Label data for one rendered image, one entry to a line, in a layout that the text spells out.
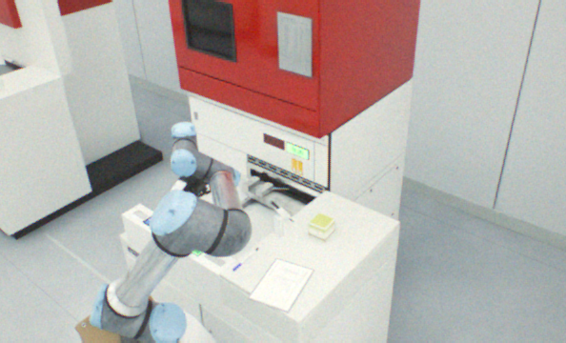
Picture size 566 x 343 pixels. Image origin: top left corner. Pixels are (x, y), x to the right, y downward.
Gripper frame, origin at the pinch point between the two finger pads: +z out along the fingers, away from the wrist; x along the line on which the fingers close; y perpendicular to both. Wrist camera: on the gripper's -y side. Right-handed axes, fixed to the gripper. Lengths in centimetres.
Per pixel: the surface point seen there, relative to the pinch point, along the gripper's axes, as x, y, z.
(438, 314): -53, 112, 111
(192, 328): -14.8, -18.3, 28.7
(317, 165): -11, 59, 4
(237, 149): 35, 58, 12
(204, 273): -7.5, -4.0, 18.7
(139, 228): 28.5, -4.1, 15.9
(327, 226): -34.2, 32.5, 7.4
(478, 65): -18, 207, 7
